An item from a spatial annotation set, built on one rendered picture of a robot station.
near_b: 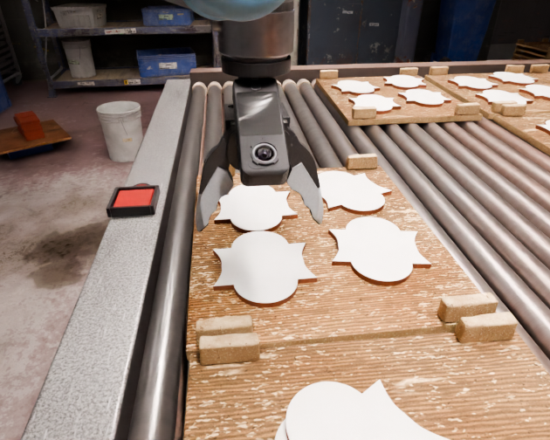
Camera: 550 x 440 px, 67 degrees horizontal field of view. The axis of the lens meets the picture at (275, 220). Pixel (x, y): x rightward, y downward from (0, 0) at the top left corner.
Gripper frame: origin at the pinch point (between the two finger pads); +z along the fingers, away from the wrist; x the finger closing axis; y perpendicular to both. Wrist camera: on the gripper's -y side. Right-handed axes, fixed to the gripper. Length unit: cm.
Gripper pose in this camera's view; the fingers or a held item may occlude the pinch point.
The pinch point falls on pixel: (260, 231)
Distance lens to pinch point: 51.5
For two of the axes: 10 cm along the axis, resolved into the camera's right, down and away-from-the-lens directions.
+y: -1.2, -5.3, 8.4
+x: -9.9, 0.6, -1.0
